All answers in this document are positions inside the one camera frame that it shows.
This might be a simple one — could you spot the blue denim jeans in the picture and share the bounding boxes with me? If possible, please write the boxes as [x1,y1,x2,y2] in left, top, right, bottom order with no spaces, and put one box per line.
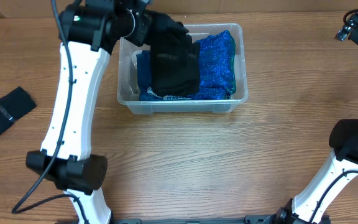
[135,49,198,101]

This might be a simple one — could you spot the large black garment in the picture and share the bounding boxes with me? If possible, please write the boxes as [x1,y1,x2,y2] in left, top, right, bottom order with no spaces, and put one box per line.
[151,54,200,96]

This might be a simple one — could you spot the clear plastic storage bin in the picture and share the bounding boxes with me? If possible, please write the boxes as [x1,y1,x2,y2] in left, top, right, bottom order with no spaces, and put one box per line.
[117,23,249,114]

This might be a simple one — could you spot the sparkly blue garment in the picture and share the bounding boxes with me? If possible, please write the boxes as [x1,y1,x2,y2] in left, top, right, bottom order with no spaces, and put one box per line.
[191,30,236,100]

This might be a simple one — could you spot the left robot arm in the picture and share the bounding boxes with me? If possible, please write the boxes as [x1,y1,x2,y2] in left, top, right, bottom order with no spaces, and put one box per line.
[26,0,152,223]

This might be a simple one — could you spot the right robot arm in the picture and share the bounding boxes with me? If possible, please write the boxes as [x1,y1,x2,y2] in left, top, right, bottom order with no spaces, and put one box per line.
[264,9,358,223]

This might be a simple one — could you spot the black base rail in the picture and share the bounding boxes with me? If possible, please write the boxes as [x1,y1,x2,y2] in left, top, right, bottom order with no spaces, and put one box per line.
[110,213,331,224]

